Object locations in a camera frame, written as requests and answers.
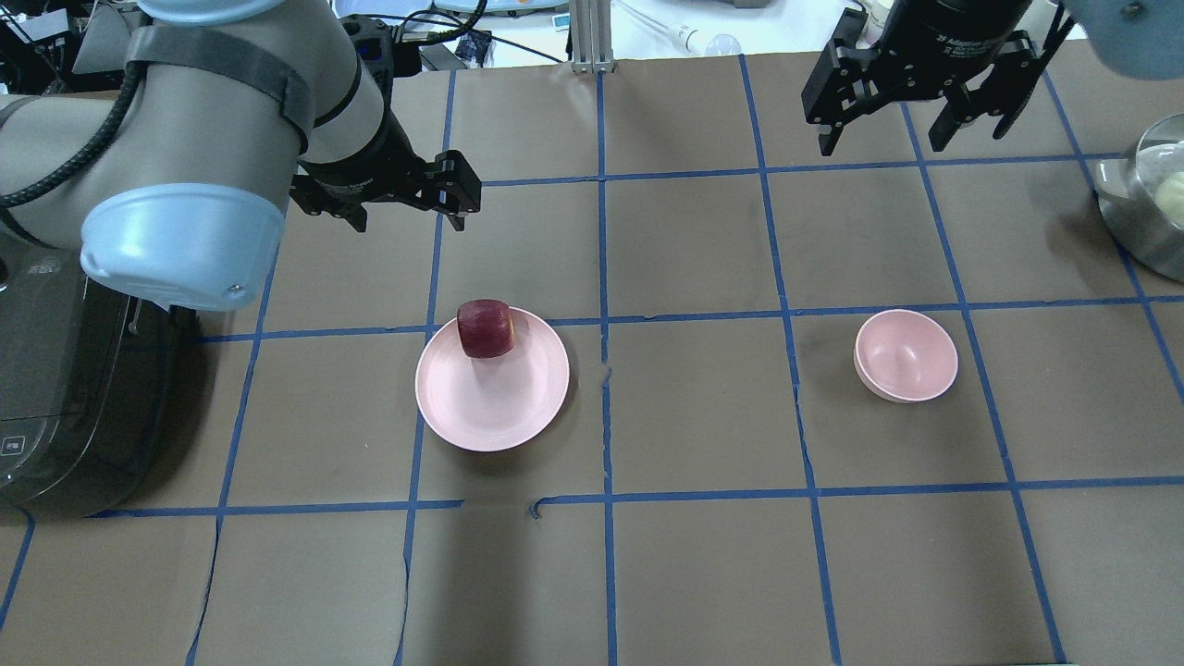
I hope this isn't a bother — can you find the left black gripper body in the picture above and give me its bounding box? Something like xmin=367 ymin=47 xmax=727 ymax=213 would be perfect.
xmin=300 ymin=111 xmax=427 ymax=211

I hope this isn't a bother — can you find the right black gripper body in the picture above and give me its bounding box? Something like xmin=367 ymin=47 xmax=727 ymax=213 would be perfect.
xmin=864 ymin=1 xmax=1074 ymax=115

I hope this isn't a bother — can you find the red apple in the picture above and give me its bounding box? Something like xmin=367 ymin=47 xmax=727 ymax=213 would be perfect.
xmin=456 ymin=299 xmax=516 ymax=360

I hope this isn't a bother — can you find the pink bowl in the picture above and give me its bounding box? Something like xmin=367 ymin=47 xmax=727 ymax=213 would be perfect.
xmin=852 ymin=309 xmax=960 ymax=404

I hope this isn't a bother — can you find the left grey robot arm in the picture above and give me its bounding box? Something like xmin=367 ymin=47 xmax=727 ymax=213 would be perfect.
xmin=4 ymin=1 xmax=482 ymax=312

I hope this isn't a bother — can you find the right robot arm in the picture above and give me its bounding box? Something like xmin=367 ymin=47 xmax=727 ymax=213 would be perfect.
xmin=802 ymin=1 xmax=1183 ymax=156

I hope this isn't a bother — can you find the pink plate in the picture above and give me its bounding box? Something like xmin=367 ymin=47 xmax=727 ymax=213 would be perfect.
xmin=414 ymin=307 xmax=571 ymax=452

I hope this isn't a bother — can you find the white light bulb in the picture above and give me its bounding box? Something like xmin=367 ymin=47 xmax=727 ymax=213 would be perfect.
xmin=673 ymin=26 xmax=744 ymax=56

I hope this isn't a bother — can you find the black rice cooker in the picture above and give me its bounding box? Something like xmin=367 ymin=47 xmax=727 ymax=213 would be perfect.
xmin=1 ymin=236 xmax=197 ymax=525

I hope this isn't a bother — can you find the aluminium frame post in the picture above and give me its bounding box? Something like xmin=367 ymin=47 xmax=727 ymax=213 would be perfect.
xmin=568 ymin=0 xmax=616 ymax=73

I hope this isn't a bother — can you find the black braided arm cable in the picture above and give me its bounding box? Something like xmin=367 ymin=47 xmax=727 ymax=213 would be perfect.
xmin=0 ymin=60 xmax=149 ymax=210

